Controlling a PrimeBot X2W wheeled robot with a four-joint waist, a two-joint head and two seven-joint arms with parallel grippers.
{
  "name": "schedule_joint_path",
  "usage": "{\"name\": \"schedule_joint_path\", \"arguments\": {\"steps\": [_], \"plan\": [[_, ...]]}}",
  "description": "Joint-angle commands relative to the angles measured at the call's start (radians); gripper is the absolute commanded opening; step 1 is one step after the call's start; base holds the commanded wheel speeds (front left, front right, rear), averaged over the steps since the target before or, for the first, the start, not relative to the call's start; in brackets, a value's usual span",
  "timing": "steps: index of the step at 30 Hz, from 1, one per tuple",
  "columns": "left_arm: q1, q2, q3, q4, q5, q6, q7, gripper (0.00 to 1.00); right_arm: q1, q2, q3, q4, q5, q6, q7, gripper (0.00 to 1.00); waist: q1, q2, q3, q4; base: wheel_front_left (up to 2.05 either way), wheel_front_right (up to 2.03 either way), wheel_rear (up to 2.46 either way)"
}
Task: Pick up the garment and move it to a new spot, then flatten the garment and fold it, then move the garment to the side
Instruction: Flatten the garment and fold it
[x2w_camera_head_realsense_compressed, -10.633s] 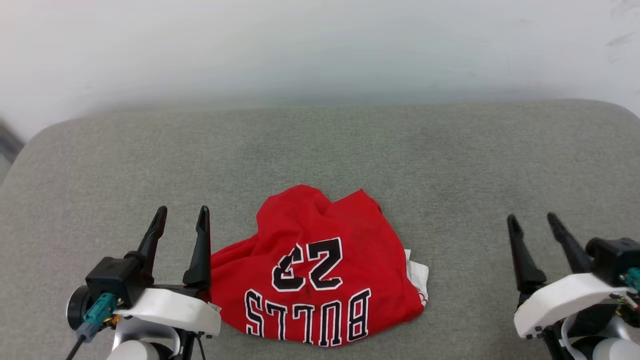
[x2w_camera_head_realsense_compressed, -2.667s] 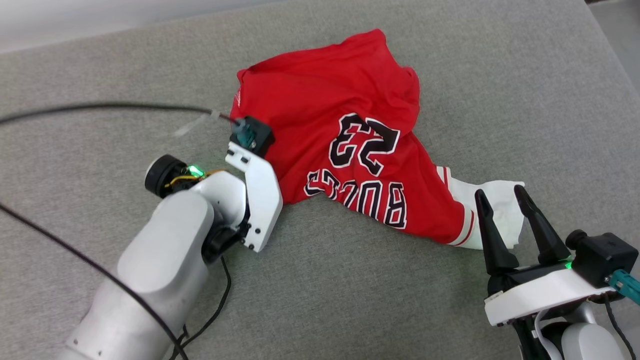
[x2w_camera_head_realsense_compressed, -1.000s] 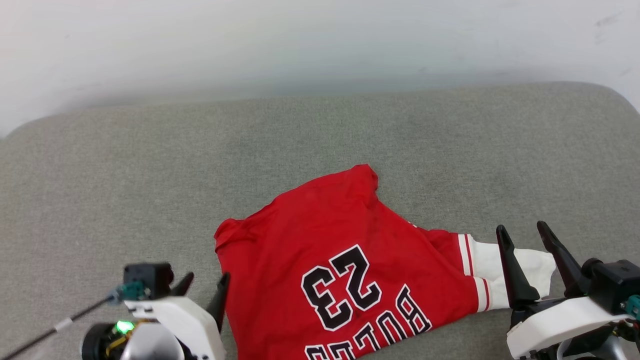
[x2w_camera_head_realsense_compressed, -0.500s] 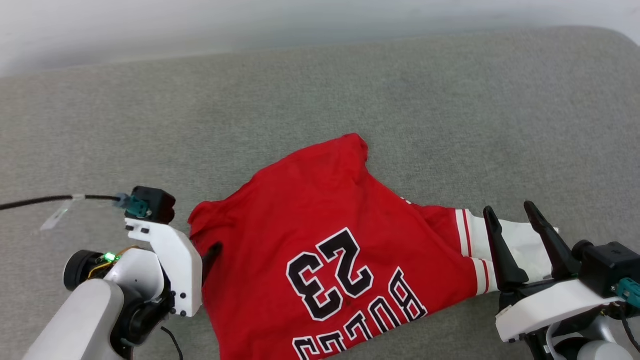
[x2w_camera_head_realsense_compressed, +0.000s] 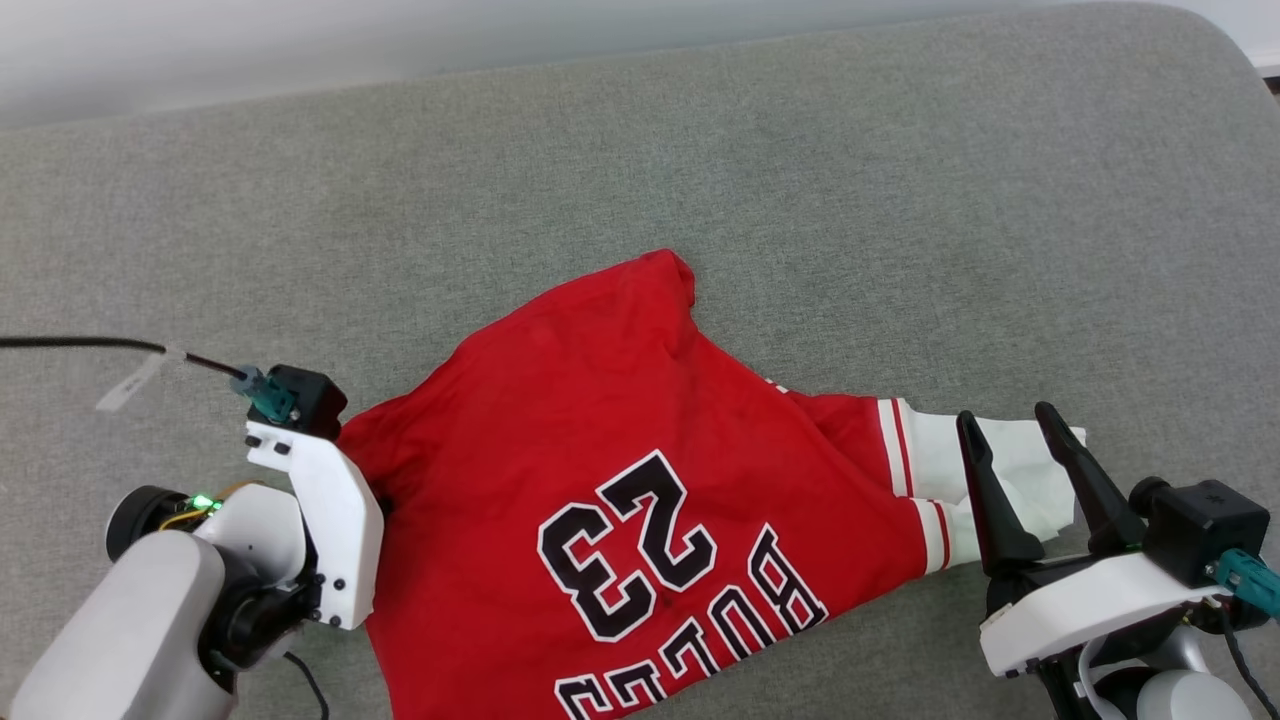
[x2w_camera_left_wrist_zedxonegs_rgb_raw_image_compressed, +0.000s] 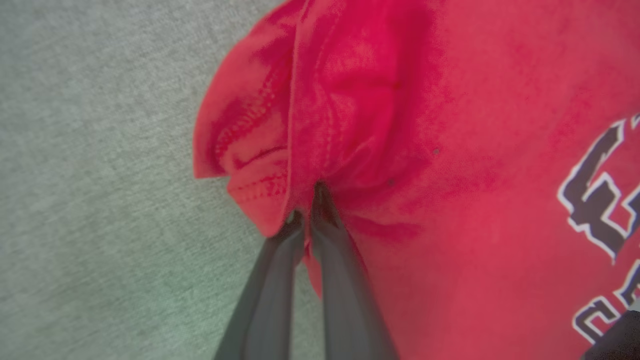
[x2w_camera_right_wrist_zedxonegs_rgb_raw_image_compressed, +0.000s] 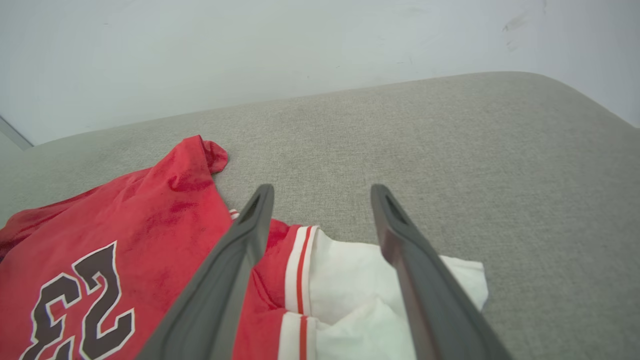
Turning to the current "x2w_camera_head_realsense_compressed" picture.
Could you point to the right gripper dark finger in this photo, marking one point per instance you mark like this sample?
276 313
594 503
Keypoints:
1000 520
1100 510

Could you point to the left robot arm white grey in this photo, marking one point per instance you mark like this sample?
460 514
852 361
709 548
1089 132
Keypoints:
130 620

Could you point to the red and white basketball jersey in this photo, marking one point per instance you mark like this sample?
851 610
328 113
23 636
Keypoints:
600 420

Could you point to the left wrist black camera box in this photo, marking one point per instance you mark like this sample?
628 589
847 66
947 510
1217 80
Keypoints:
312 400

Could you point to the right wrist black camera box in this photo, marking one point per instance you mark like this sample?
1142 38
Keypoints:
1205 525

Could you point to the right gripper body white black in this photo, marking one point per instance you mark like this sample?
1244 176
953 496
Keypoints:
1080 605

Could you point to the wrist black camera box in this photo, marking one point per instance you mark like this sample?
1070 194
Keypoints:
312 400
1205 525

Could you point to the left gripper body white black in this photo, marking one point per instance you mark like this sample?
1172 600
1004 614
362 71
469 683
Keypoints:
345 540

